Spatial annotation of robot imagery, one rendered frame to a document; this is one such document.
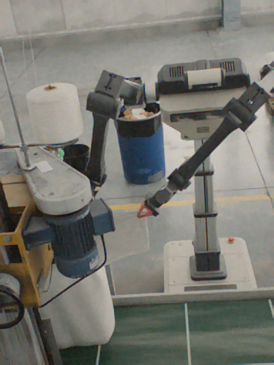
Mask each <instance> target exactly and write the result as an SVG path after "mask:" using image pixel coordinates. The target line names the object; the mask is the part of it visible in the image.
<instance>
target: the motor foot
mask: <svg viewBox="0 0 274 365"><path fill-rule="evenodd" d="M21 234H22V237H23V240H24V244H25V247H26V250H28V251H30V249H31V247H36V246H39V245H44V244H46V243H50V242H53V241H56V238H55V234H54V229H53V228H52V226H51V231H50V228H49V225H47V224H46V223H45V219H44V217H33V214H32V211H29V213H28V217H27V218H26V221H25V223H24V226H23V228H22V230H21ZM51 234H52V237H53V238H54V240H52V237H51Z"/></svg>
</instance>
